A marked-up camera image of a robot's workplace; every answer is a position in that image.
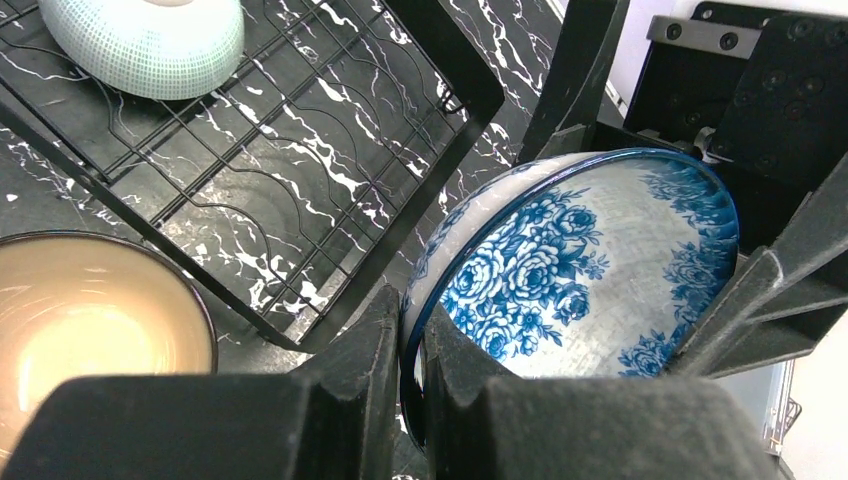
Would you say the blue floral white bowl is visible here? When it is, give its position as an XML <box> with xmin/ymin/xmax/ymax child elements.
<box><xmin>398</xmin><ymin>148</ymin><xmax>739</xmax><ymax>447</ymax></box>

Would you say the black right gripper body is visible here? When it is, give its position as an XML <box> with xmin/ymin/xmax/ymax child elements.
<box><xmin>591</xmin><ymin>1</ymin><xmax>847</xmax><ymax>252</ymax></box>

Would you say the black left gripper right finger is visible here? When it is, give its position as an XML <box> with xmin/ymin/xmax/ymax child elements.
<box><xmin>422</xmin><ymin>308</ymin><xmax>777</xmax><ymax>479</ymax></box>

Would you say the black wire dish rack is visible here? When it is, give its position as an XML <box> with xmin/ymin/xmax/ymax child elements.
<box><xmin>1</xmin><ymin>1</ymin><xmax>504</xmax><ymax>353</ymax></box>

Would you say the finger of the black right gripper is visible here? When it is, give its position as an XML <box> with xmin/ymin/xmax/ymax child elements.
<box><xmin>665</xmin><ymin>158</ymin><xmax>847</xmax><ymax>378</ymax></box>
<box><xmin>516</xmin><ymin>0</ymin><xmax>630</xmax><ymax>165</ymax></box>

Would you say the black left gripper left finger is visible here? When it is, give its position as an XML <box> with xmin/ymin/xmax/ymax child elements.
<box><xmin>3</xmin><ymin>285</ymin><xmax>400</xmax><ymax>479</ymax></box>

